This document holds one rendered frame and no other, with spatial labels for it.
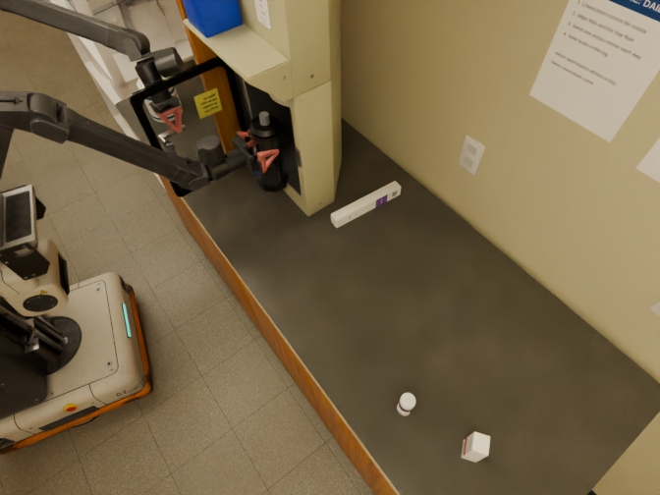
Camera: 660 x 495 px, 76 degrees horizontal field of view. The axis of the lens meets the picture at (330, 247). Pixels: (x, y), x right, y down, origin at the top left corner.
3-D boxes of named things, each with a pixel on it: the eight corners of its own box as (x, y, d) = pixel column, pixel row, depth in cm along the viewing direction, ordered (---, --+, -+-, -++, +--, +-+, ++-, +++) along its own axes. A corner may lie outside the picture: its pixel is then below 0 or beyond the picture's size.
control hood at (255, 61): (230, 41, 119) (221, 4, 110) (295, 98, 104) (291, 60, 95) (192, 56, 115) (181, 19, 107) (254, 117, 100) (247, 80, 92)
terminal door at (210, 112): (254, 157, 152) (229, 52, 119) (178, 198, 142) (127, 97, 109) (252, 156, 152) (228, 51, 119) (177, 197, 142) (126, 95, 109)
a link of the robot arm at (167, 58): (133, 38, 121) (120, 40, 113) (169, 26, 119) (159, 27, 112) (153, 82, 126) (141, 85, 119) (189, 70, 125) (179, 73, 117)
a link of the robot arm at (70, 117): (25, 105, 95) (25, 135, 89) (35, 85, 92) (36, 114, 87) (191, 173, 127) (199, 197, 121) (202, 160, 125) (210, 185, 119)
